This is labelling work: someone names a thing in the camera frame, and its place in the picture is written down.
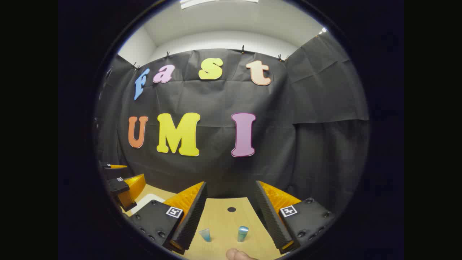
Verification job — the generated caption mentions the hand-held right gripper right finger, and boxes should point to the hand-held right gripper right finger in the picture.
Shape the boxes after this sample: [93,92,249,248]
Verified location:
[254,181,336,255]

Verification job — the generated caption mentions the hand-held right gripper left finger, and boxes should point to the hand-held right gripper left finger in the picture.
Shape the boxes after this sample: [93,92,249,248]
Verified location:
[129,181,208,255]

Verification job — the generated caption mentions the white suitcase with grey lining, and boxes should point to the white suitcase with grey lining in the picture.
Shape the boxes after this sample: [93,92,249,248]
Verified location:
[131,194,166,216]

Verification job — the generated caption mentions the black backdrop cloth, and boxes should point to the black backdrop cloth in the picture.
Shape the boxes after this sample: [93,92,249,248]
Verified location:
[96,31,369,214]

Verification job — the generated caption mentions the ceiling light panel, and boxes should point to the ceiling light panel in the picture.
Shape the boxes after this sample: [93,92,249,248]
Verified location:
[180,0,260,9]

